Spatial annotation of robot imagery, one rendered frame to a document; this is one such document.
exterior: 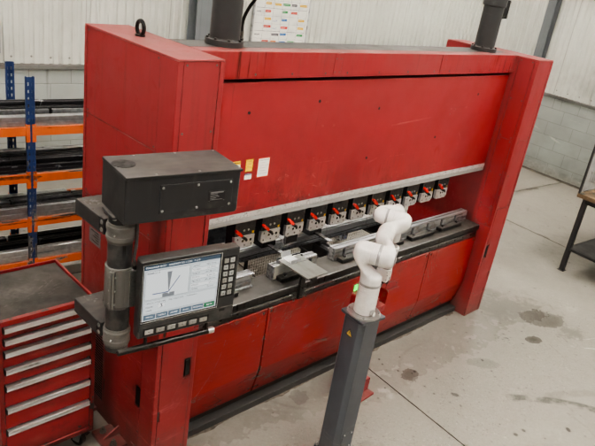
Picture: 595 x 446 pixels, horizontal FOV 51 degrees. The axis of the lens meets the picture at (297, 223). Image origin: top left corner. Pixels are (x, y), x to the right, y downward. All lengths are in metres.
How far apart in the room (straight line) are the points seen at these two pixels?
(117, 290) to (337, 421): 1.75
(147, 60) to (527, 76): 3.26
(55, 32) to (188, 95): 4.68
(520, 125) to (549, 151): 5.87
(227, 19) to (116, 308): 1.48
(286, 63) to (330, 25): 5.96
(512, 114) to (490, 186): 0.62
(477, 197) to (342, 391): 2.48
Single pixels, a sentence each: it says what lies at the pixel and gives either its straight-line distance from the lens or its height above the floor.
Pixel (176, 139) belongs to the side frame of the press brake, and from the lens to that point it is 2.86.
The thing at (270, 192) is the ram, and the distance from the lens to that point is 3.64.
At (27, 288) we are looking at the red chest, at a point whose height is 0.98.
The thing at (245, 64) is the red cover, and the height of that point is 2.24.
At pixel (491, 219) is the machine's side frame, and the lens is 5.59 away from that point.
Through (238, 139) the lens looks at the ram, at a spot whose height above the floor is 1.84.
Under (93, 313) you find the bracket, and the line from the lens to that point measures 2.93.
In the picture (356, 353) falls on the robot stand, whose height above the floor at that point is 0.79.
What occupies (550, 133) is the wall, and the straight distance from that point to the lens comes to 11.20.
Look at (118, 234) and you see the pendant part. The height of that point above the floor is 1.67.
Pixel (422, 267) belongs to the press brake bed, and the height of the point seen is 0.64.
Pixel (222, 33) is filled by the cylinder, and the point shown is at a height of 2.36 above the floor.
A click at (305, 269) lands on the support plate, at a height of 1.00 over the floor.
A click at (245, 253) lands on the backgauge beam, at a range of 4.12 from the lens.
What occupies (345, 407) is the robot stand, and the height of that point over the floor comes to 0.41.
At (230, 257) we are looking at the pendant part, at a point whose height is 1.55.
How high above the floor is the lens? 2.78
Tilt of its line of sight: 23 degrees down
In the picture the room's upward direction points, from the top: 9 degrees clockwise
